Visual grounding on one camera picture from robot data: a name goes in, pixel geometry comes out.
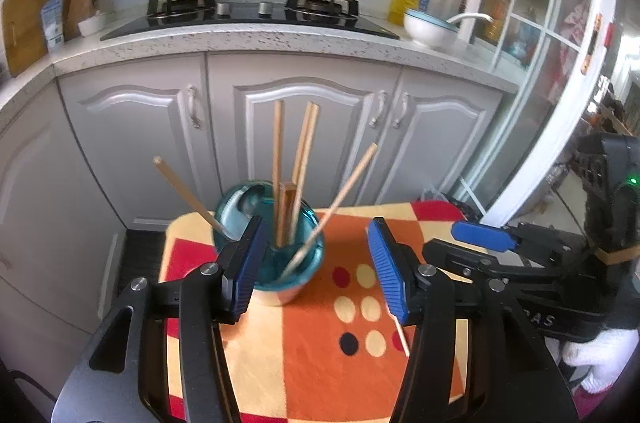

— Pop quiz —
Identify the wooden cutting board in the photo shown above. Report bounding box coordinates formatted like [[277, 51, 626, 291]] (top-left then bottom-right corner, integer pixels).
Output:
[[1, 0, 70, 77]]

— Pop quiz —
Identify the blue white packet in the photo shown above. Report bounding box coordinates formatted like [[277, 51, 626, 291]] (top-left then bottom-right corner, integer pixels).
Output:
[[40, 0, 64, 53]]

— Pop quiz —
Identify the small white cup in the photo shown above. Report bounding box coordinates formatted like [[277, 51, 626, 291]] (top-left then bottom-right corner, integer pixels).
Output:
[[77, 13, 108, 37]]

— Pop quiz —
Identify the wooden chopstick three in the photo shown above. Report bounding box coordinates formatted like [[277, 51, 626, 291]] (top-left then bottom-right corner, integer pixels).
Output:
[[288, 102, 320, 244]]

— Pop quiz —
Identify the wooden knife block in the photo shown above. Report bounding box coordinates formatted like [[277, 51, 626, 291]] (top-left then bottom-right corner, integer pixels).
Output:
[[64, 0, 98, 40]]

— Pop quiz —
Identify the white blue-rimmed bowl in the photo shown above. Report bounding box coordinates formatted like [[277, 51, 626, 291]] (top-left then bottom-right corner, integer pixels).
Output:
[[404, 9, 458, 48]]

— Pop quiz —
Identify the golden metal fork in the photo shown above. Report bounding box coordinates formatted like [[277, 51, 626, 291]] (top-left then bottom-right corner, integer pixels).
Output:
[[279, 142, 378, 281]]

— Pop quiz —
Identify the glass display cabinet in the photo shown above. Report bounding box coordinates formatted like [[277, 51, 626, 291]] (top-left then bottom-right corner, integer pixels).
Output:
[[454, 0, 616, 226]]

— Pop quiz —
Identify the wooden chopstick two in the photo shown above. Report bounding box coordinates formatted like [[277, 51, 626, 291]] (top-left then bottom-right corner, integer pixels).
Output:
[[292, 102, 316, 207]]

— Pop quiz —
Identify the orange patterned mat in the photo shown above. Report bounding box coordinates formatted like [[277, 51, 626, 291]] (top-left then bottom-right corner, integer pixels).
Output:
[[158, 200, 482, 423]]

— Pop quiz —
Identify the black gas stove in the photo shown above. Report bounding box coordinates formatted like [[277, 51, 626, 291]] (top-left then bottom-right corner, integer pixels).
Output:
[[102, 0, 398, 40]]

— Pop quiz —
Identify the wooden chopstick one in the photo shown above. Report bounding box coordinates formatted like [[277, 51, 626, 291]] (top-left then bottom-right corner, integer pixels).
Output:
[[271, 100, 284, 247]]

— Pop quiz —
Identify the white gloved right hand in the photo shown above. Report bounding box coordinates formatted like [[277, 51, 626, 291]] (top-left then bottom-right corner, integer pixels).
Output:
[[561, 329, 639, 395]]

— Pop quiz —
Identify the floral ceramic utensil holder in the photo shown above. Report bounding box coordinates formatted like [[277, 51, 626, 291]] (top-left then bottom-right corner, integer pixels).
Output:
[[213, 180, 324, 306]]

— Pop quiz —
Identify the grey kitchen cabinet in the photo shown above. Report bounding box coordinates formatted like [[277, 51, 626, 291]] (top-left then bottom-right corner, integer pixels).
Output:
[[1, 24, 518, 393]]

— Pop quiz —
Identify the white ladle in bowl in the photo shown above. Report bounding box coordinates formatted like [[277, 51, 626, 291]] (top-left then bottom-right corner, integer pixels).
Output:
[[446, 12, 494, 24]]

